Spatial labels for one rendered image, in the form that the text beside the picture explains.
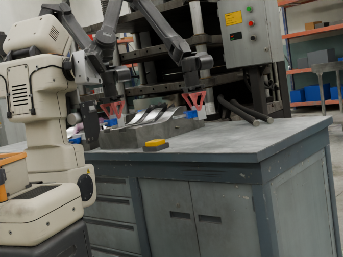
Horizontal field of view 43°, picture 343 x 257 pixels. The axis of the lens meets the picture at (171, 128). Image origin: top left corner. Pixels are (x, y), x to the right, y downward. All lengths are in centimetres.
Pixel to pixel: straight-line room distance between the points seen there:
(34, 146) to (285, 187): 96
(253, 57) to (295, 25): 650
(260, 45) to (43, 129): 133
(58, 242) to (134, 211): 73
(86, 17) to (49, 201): 977
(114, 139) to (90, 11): 916
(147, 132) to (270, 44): 90
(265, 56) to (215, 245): 114
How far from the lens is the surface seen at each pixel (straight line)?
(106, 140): 206
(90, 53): 156
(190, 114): 169
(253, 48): 250
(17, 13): 1004
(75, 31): 207
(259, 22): 248
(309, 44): 886
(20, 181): 146
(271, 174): 160
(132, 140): 192
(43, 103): 160
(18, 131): 632
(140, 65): 381
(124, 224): 211
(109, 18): 177
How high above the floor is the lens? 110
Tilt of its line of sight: 7 degrees down
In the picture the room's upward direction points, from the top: 9 degrees counter-clockwise
